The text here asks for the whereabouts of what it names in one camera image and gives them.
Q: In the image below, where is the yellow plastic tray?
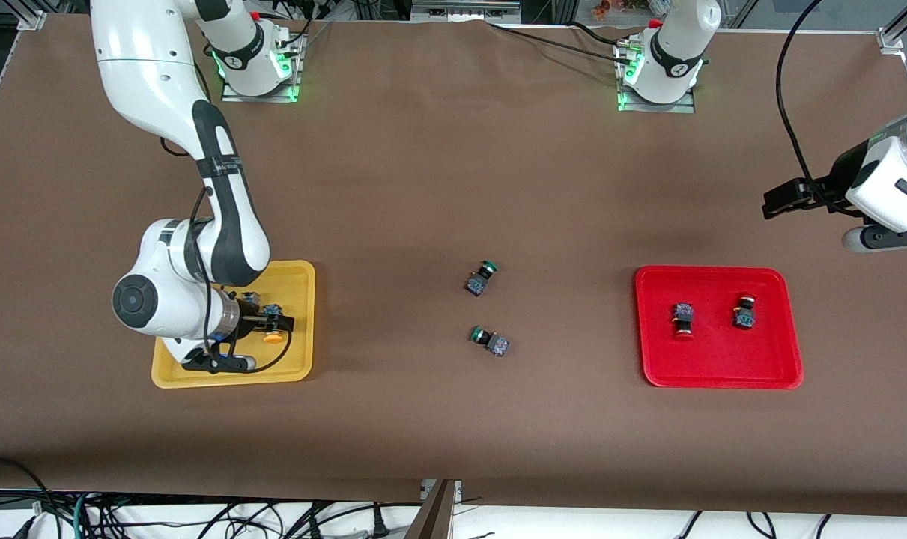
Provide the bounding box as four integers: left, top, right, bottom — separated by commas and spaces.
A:
151, 260, 317, 390

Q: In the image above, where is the red plastic tray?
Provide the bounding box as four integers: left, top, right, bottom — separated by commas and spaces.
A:
634, 265, 804, 390

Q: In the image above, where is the brown table cover sheet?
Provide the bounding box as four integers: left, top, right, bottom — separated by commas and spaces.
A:
0, 15, 907, 517

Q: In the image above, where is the colourful background object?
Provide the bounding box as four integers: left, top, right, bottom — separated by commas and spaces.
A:
592, 0, 649, 19

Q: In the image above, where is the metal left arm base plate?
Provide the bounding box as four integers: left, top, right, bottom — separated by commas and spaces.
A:
616, 41, 697, 115

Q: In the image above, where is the green push button switch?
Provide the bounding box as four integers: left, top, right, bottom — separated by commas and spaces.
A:
461, 260, 499, 298
469, 326, 511, 358

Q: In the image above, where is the teal floor cable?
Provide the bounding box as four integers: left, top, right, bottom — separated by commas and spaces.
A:
73, 490, 98, 539

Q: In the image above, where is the black power cable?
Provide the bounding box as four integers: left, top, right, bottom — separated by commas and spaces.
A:
489, 21, 635, 61

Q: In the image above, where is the aluminium frame rail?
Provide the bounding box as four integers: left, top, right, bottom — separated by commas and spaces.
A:
412, 0, 521, 23

